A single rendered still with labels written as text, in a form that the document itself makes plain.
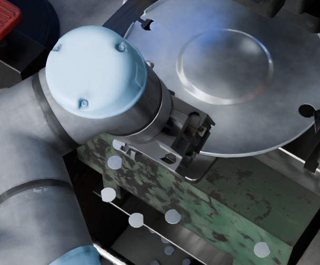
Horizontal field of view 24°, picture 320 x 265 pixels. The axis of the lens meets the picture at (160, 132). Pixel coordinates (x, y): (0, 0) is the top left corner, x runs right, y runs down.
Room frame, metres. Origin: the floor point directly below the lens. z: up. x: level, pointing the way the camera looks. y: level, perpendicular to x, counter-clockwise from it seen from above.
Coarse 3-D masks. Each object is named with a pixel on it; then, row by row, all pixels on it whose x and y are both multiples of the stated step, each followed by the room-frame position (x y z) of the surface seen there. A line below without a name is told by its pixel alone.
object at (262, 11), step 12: (240, 0) 0.65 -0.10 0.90; (252, 0) 0.62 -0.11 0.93; (264, 0) 0.62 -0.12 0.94; (276, 0) 0.63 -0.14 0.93; (288, 0) 0.64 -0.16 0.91; (300, 0) 0.63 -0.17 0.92; (312, 0) 0.65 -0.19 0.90; (264, 12) 0.63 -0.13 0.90; (276, 12) 0.63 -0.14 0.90; (300, 12) 0.63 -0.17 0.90
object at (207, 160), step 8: (152, 160) 0.50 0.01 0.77; (168, 160) 0.49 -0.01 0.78; (192, 160) 0.49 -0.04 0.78; (200, 160) 0.49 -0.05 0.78; (208, 160) 0.49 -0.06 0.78; (216, 160) 0.50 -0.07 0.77; (192, 168) 0.48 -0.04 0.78; (200, 168) 0.48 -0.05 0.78; (208, 168) 0.48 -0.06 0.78; (192, 176) 0.47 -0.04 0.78; (200, 176) 0.47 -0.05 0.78
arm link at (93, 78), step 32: (96, 32) 0.41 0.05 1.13; (64, 64) 0.38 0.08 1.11; (96, 64) 0.38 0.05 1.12; (128, 64) 0.38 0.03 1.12; (64, 96) 0.36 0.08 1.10; (96, 96) 0.36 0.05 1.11; (128, 96) 0.37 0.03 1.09; (160, 96) 0.41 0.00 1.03; (64, 128) 0.35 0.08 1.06; (96, 128) 0.36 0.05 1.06; (128, 128) 0.38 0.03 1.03
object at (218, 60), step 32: (160, 0) 0.75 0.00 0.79; (192, 0) 0.76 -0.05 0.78; (224, 0) 0.76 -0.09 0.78; (128, 32) 0.70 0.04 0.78; (160, 32) 0.70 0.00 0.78; (192, 32) 0.70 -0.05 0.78; (224, 32) 0.69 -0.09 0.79; (256, 32) 0.70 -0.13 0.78; (288, 32) 0.70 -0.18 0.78; (160, 64) 0.64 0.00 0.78; (192, 64) 0.64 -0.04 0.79; (224, 64) 0.64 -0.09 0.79; (256, 64) 0.64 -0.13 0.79; (288, 64) 0.64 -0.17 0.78; (192, 96) 0.59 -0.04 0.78; (224, 96) 0.58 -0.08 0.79; (256, 96) 0.59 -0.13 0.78; (288, 96) 0.59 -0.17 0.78; (224, 128) 0.54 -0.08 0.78; (256, 128) 0.54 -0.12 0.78; (288, 128) 0.54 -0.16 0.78
